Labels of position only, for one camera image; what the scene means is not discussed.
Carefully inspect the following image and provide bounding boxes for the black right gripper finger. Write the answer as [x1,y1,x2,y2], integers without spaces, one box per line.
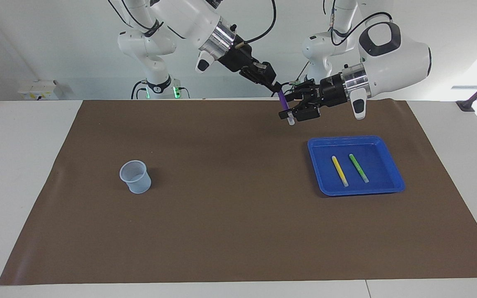
[250,62,283,93]
[240,68,279,94]

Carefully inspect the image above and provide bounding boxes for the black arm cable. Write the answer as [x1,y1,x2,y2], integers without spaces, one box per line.
[243,0,277,44]
[330,12,393,47]

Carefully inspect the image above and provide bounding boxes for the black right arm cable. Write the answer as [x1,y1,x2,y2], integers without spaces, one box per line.
[243,0,277,44]

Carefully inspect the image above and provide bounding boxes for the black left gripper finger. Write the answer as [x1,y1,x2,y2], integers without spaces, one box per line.
[284,82,321,102]
[279,101,322,123]

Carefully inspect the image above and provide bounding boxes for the white power strip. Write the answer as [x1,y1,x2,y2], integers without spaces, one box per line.
[18,80,60,101]

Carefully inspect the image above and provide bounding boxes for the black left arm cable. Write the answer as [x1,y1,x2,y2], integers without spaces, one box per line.
[330,12,393,47]

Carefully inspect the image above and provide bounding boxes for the green marker pen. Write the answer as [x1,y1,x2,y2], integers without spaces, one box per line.
[349,154,370,184]

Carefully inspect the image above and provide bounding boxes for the black base cable bundle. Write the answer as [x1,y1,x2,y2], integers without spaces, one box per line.
[131,79,190,100]
[271,62,310,98]

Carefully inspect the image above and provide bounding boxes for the translucent plastic cup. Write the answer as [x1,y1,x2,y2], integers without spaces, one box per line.
[119,160,152,194]

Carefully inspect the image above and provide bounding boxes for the yellow marker pen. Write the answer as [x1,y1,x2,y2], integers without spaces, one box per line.
[331,156,349,187]

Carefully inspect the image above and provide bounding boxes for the blue plastic tray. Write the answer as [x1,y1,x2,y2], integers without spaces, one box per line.
[307,135,406,197]

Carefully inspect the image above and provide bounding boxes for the brown table mat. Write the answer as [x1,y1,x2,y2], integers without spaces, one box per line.
[0,99,477,286]

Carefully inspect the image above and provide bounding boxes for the purple marker pen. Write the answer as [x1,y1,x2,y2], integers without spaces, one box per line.
[278,89,296,126]

